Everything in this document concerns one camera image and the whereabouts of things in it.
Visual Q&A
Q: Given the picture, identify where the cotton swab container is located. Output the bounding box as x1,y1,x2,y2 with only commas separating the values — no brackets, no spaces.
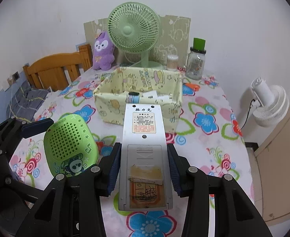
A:
166,54,179,71

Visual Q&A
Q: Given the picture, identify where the purple plush toy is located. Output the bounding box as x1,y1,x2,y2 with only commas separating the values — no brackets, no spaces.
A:
93,32,115,71

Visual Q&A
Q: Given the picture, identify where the black fan power cable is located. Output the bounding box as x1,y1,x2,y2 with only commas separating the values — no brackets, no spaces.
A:
240,99,256,130

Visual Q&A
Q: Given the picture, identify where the wooden chair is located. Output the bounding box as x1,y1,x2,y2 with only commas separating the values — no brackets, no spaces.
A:
23,43,92,92

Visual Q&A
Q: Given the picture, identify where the green perforated speaker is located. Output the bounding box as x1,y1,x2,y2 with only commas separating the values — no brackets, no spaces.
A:
43,114,99,178

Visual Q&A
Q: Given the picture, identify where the grey plaid blanket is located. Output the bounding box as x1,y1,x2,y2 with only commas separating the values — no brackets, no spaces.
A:
6,80,50,122

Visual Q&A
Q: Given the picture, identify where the glass jar with green lid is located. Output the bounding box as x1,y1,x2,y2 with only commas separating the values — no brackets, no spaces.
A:
183,38,207,80

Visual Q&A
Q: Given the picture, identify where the beige patterned board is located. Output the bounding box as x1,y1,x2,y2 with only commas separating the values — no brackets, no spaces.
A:
83,15,191,67

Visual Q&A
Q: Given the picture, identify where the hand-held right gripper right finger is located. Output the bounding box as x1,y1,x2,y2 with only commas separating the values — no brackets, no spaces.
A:
167,143,274,237

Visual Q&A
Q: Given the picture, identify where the grey remote control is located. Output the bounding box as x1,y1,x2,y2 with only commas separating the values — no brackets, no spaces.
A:
118,103,174,211

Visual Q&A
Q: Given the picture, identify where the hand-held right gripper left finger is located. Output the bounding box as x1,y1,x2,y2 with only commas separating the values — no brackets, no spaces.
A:
28,142,123,237

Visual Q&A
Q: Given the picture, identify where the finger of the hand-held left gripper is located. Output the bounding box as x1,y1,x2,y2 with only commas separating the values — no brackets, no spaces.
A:
0,152,53,203
0,117,55,156

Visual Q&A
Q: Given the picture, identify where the white standing fan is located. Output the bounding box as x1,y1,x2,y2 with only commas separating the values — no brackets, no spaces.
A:
251,77,290,128

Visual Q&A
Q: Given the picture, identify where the yellow cartoon printed box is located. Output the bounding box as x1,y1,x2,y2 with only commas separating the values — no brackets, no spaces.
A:
93,67,183,135

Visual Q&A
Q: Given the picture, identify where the beige door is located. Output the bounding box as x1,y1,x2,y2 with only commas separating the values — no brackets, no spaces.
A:
254,86,290,223

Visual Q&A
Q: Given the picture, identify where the green desk fan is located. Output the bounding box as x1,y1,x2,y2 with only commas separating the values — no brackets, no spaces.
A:
108,2,163,70

